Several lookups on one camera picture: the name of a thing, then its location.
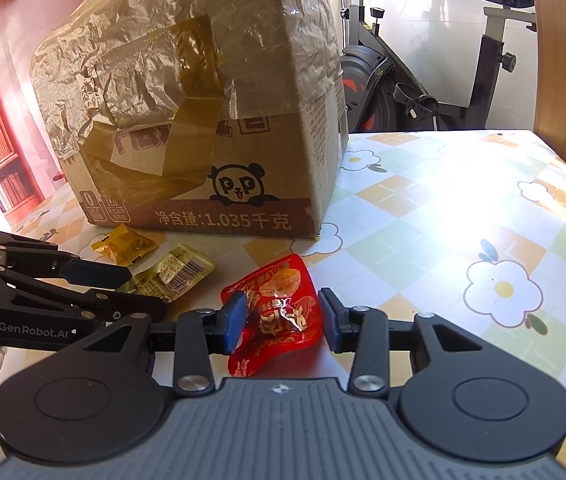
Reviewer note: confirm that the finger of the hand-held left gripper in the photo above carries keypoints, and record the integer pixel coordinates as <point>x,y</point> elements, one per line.
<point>88,302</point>
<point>98,274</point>

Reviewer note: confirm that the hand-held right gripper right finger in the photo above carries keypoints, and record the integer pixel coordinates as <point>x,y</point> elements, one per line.
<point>330,320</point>

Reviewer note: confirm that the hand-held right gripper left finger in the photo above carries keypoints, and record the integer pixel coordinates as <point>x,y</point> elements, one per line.
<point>235,321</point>

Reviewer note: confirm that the red snack packet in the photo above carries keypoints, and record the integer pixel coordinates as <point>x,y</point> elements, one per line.
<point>283,310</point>

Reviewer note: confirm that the gold barcode snack packet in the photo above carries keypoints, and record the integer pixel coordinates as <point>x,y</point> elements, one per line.
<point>178,270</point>

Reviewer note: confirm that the plastic-lined cardboard box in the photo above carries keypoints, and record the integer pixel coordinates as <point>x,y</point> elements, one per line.
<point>188,110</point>

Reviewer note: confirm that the yellow candy packet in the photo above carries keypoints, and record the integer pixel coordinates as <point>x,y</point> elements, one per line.
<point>125,246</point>

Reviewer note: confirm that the checked floral tablecloth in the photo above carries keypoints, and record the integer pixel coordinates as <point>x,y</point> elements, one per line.
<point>463,220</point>

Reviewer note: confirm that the black exercise bike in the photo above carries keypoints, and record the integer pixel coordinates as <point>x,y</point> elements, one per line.
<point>413,70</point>

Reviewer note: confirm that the printed room wall backdrop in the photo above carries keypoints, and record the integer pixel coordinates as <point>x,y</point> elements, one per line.
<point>8,110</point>

